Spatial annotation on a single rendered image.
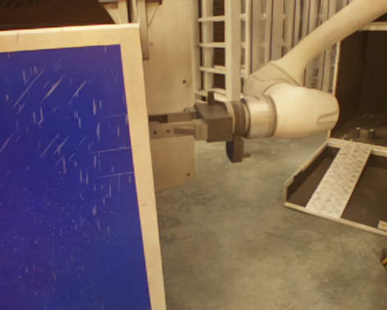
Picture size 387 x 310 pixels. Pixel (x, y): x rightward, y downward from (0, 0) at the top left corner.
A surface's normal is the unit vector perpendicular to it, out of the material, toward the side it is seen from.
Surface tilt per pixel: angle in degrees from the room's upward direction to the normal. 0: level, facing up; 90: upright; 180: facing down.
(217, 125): 90
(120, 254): 90
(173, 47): 90
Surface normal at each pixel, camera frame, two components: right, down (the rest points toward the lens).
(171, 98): 0.50, 0.30
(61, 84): 0.18, 0.36
